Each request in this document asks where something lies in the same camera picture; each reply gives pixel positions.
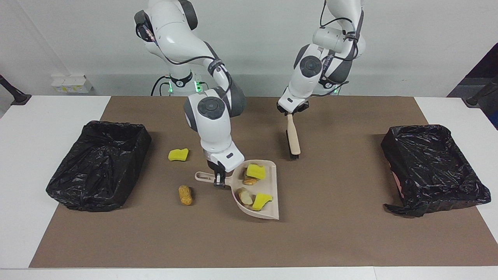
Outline black bag lined pink bin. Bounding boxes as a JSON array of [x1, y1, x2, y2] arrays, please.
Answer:
[[381, 124, 491, 217]]

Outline brown table mat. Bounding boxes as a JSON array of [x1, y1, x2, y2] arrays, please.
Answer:
[[29, 96, 498, 269]]

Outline black stand pole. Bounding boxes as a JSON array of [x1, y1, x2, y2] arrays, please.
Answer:
[[462, 76, 498, 107], [0, 74, 32, 106]]

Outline beige hand brush black bristles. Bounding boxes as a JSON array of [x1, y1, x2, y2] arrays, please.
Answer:
[[286, 113, 301, 160]]

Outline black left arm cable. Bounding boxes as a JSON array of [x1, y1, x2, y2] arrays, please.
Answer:
[[320, 0, 364, 84]]

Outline black right base cable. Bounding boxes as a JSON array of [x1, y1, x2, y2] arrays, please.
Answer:
[[151, 75, 172, 96]]

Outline beige plastic dustpan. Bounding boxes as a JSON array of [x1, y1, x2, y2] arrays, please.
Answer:
[[195, 160, 280, 220]]

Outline yellow sponge piece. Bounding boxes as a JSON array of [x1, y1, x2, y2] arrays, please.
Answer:
[[246, 164, 267, 180], [168, 148, 189, 162], [252, 193, 274, 211]]

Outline brown corn cob piece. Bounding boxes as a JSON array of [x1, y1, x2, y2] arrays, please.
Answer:
[[178, 185, 193, 206]]

